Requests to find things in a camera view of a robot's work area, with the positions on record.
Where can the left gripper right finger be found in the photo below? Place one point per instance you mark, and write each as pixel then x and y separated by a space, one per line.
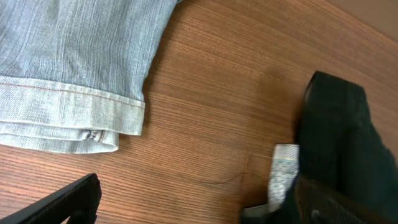
pixel 356 198

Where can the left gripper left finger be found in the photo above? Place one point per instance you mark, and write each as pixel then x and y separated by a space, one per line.
pixel 76 203

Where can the black shorts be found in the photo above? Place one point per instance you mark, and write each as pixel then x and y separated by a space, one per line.
pixel 334 136

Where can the folded light blue jeans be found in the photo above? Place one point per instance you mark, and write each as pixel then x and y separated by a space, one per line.
pixel 72 71

